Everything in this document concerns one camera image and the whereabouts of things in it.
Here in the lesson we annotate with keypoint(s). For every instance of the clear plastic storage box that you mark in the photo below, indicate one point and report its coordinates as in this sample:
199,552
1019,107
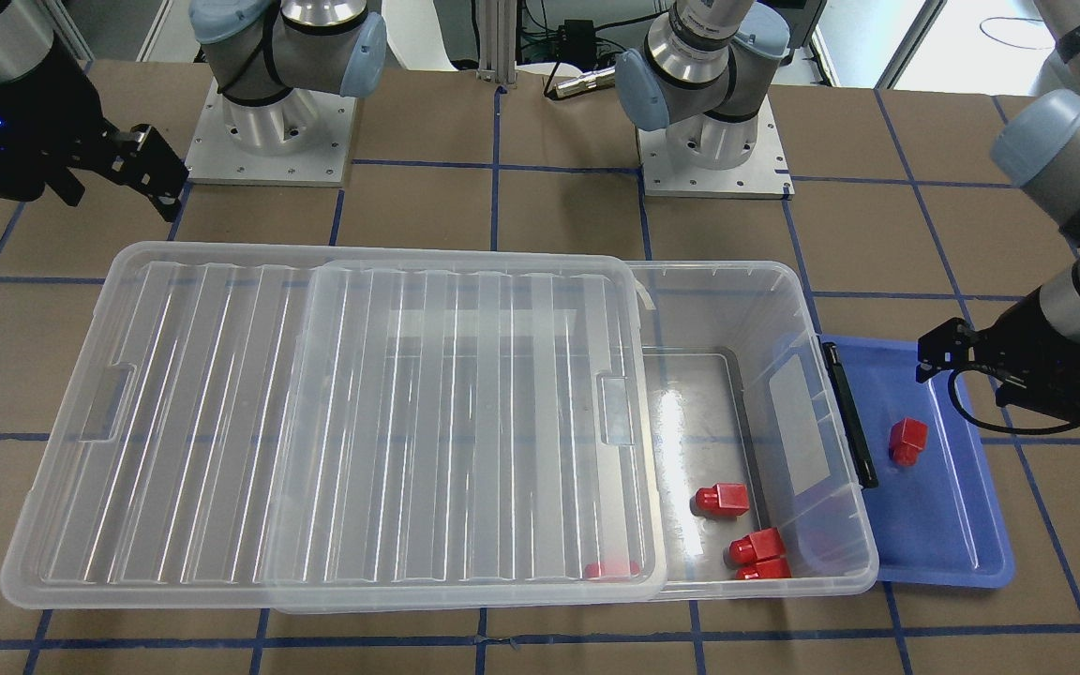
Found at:
765,394

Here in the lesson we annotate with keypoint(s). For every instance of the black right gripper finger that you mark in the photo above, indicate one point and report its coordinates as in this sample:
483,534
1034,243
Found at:
141,158

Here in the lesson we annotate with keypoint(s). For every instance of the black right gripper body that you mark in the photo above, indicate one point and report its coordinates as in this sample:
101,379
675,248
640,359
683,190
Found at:
45,111

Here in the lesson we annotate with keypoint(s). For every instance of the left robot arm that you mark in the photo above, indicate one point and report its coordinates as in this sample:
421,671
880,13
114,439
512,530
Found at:
708,65

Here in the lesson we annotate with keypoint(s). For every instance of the clear plastic box lid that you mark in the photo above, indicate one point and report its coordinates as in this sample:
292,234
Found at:
155,488

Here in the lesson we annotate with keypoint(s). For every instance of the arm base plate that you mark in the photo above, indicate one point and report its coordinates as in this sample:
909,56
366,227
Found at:
304,140
703,157

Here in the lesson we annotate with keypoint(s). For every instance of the black box latch handle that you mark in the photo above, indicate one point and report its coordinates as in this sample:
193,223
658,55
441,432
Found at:
849,414

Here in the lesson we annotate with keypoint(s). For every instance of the blue plastic tray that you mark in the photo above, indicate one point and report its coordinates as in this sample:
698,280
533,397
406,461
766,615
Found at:
939,522

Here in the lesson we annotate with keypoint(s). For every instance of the red block under lid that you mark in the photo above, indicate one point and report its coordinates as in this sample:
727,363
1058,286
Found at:
611,569

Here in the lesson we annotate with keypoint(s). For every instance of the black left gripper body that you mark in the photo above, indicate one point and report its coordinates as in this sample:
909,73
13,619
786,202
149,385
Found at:
1018,351

